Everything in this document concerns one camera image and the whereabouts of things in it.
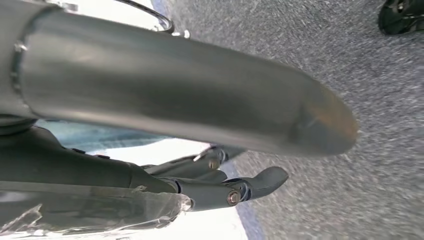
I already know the black robot foot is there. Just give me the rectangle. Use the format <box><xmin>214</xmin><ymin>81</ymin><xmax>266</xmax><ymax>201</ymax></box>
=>
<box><xmin>377</xmin><ymin>0</ymin><xmax>424</xmax><ymax>36</ymax></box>

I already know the clear plastic film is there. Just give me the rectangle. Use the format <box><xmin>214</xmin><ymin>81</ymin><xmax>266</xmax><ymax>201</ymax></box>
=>
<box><xmin>0</xmin><ymin>180</ymin><xmax>196</xmax><ymax>240</ymax></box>

